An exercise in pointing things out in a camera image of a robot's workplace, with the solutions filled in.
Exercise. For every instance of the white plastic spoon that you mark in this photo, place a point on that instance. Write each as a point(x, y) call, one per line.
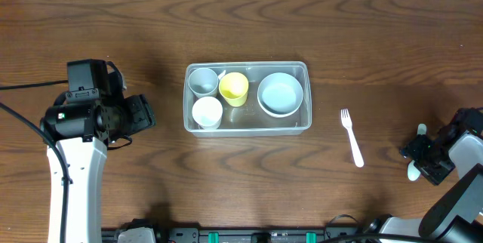
point(412, 172)

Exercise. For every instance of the grey plastic cup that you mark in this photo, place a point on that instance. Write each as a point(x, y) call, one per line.
point(203, 82)

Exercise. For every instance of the grey plastic bowl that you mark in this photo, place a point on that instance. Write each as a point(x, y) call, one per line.
point(280, 88)

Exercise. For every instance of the white plastic bowl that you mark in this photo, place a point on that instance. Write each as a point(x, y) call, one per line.
point(280, 110)

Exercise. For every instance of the black mounting rail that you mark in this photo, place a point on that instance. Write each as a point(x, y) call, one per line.
point(194, 235)

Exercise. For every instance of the yellow plastic cup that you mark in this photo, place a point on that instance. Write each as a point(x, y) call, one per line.
point(234, 88)

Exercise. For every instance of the white plastic cup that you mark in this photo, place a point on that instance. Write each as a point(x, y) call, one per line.
point(207, 112)

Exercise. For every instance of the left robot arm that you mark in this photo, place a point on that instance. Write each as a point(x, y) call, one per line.
point(81, 128)

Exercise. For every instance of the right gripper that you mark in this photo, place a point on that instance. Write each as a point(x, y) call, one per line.
point(421, 154)

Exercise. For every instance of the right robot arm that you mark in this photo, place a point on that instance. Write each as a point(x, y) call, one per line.
point(458, 147)

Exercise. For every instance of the white plastic fork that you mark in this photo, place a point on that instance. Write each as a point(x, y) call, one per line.
point(347, 123)

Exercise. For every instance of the clear plastic storage container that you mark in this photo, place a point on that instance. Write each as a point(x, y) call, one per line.
point(249, 120)

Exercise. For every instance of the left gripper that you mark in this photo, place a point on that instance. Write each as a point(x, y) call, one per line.
point(140, 111)

